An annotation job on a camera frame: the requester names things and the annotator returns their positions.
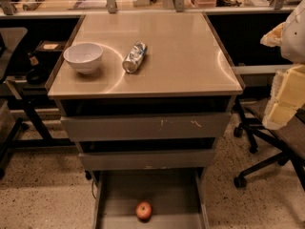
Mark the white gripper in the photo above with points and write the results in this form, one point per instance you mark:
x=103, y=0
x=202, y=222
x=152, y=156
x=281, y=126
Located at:
x=294, y=41

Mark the red apple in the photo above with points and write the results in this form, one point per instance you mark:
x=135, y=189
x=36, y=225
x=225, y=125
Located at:
x=143, y=210

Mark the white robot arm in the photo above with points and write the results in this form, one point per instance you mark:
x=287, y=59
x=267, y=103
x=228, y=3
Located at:
x=288, y=88

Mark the top grey drawer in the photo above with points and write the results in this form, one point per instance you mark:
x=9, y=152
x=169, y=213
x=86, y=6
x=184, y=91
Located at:
x=145, y=127

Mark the middle grey drawer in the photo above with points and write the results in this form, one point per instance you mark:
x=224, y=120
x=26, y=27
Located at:
x=163, y=159

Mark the grey drawer cabinet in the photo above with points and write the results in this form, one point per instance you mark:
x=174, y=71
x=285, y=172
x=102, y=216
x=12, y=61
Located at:
x=185, y=72

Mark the open bottom grey drawer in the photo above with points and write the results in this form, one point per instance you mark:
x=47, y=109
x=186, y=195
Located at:
x=174, y=194

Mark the black office chair right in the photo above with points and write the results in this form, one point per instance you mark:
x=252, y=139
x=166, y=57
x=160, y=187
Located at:
x=288, y=140

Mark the crushed silver soda can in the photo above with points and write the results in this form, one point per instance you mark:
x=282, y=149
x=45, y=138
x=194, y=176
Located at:
x=135, y=57

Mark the white bowl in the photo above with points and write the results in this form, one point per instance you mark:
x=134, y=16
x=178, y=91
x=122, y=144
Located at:
x=85, y=58

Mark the dark bottle on shelf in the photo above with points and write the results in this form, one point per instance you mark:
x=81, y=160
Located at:
x=37, y=74

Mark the long background workbench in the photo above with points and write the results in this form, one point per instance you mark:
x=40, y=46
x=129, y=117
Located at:
x=78, y=7

